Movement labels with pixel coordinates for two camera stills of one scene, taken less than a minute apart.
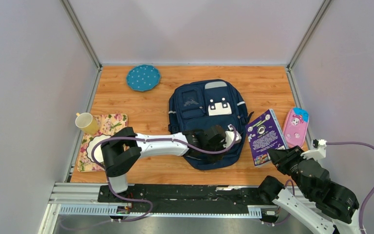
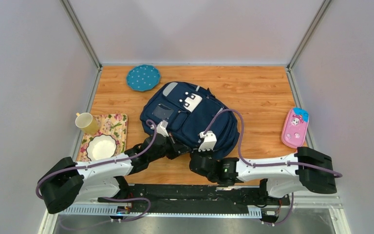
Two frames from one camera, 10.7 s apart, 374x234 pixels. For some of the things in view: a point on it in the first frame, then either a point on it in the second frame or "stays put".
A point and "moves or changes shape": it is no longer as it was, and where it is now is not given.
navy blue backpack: (198, 104) moves or changes shape
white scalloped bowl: (98, 153) stays put
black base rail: (192, 198) stays put
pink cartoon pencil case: (295, 126) stays put
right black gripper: (280, 157) to (210, 152)
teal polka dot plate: (143, 77) stays put
